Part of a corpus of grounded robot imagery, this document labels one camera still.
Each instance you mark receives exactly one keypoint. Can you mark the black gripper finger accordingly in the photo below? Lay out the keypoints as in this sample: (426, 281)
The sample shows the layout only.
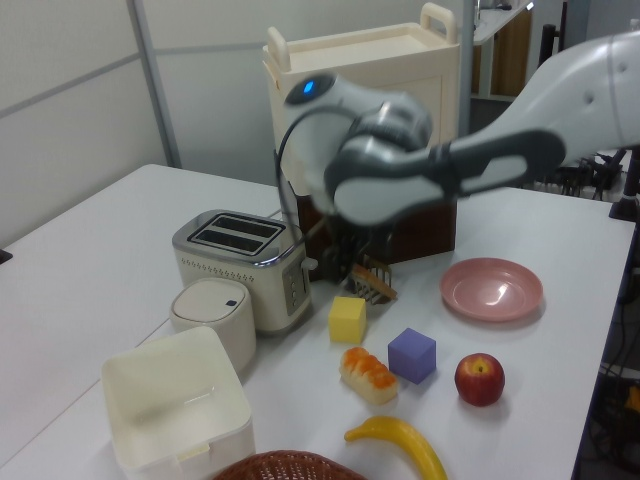
(348, 267)
(329, 265)

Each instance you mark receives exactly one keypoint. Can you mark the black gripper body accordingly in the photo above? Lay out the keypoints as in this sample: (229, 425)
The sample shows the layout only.
(347, 237)

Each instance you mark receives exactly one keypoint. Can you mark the orange glazed bread loaf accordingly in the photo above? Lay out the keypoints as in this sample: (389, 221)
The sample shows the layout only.
(367, 377)

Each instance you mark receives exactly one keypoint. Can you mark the white grey Franka robot arm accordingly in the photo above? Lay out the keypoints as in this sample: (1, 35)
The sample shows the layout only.
(380, 190)

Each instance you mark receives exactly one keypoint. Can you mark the gold metal toast rack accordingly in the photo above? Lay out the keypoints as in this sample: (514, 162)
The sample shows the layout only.
(382, 272)

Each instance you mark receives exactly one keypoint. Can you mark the yellow foam cube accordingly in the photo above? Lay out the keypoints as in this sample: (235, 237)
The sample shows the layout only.
(346, 322)

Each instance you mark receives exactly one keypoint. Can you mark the dark brown wooden box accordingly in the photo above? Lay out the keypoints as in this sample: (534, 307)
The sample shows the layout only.
(430, 230)

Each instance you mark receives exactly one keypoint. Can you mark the cream chrome two-slot toaster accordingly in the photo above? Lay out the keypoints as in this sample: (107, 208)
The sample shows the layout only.
(240, 280)

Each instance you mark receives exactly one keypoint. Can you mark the purple foam cube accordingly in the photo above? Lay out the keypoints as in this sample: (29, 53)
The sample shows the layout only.
(410, 357)

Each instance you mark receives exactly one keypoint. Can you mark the small white lidded bin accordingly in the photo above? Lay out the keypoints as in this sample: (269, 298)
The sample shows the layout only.
(210, 305)

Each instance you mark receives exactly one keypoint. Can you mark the pink plastic plate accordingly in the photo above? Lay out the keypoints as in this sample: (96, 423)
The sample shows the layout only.
(490, 292)

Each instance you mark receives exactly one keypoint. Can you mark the red apple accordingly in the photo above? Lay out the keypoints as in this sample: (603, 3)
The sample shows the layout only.
(479, 382)

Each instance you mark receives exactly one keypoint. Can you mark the yellow banana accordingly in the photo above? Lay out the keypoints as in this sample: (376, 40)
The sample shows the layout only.
(400, 435)

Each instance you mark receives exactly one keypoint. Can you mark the cream toy cabinet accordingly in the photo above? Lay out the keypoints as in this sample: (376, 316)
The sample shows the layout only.
(375, 60)

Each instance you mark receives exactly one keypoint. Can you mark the brown wicker basket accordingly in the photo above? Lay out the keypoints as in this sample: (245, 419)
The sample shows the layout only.
(290, 465)

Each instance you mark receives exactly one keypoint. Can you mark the cream open plastic box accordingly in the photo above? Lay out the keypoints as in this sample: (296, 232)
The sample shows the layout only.
(150, 370)

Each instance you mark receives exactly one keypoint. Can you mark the black clamp pole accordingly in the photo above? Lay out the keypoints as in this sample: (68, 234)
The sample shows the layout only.
(631, 185)

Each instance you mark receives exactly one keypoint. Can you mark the black monitor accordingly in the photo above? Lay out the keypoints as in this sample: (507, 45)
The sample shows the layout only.
(554, 35)

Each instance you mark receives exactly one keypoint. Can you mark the black flat object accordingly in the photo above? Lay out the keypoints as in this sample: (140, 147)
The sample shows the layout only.
(5, 256)

